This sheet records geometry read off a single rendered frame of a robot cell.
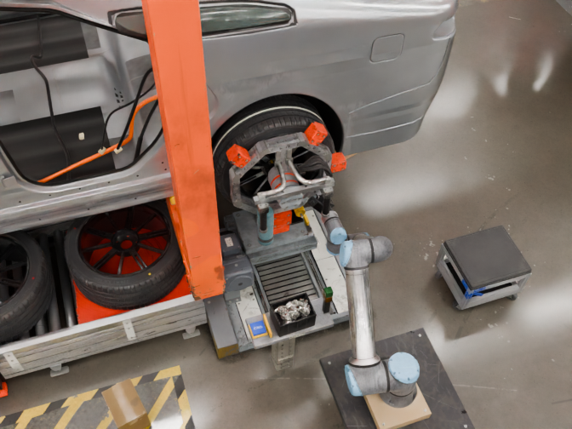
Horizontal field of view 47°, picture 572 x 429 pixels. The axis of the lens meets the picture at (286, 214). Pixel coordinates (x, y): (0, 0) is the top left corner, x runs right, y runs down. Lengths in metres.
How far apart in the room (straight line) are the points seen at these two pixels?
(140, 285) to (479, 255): 1.92
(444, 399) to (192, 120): 1.94
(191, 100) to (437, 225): 2.48
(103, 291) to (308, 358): 1.20
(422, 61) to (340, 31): 0.55
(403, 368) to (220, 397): 1.09
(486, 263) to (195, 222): 1.81
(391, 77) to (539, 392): 1.93
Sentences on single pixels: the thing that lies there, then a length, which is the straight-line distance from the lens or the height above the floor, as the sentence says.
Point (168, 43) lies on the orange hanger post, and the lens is 2.24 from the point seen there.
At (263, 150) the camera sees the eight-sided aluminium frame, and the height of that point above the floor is 1.12.
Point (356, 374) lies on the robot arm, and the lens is 3.21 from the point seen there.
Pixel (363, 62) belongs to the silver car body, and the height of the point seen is 1.41.
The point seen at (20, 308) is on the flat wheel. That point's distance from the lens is 3.68.
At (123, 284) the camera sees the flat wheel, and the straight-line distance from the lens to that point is 3.59.
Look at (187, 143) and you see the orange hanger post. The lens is 2.55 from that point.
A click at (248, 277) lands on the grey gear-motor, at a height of 0.36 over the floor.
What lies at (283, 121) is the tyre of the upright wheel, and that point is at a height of 1.18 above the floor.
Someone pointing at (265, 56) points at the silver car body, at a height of 1.56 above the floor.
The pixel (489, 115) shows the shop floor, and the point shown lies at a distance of 5.34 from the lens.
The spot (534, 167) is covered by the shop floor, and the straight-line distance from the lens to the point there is 5.07.
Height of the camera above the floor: 3.50
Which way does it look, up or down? 52 degrees down
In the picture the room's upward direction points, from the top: 2 degrees clockwise
